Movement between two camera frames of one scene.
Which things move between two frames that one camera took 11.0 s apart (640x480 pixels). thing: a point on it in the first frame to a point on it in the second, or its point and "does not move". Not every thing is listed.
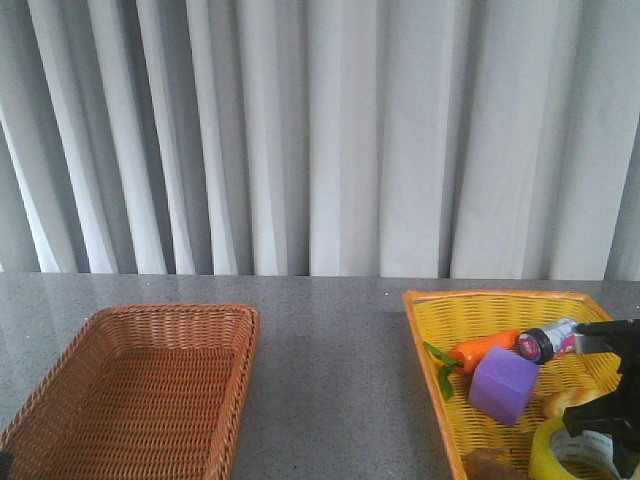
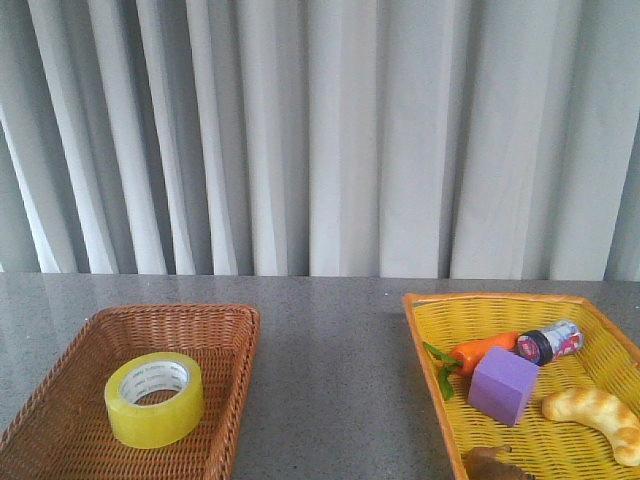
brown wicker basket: (142, 393) does not move
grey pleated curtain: (474, 139) does not move
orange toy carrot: (466, 355) does not move
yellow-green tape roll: (552, 445) to (154, 425)
